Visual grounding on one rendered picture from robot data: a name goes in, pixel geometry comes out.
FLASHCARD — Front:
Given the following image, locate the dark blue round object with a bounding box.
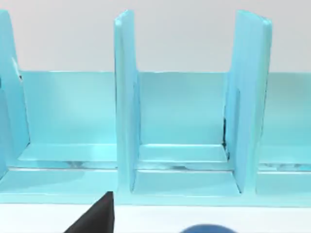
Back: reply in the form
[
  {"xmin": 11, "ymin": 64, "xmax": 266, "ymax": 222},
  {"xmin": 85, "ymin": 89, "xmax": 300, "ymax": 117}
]
[{"xmin": 180, "ymin": 224, "xmax": 240, "ymax": 233}]

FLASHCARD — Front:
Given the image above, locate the light blue rack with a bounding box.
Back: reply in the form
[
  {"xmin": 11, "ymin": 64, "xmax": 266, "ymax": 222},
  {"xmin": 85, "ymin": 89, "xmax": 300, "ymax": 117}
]
[{"xmin": 0, "ymin": 9, "xmax": 311, "ymax": 208}]

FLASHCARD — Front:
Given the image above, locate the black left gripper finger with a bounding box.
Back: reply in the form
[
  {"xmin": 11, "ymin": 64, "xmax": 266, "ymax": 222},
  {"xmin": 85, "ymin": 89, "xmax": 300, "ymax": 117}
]
[{"xmin": 63, "ymin": 191, "xmax": 116, "ymax": 233}]

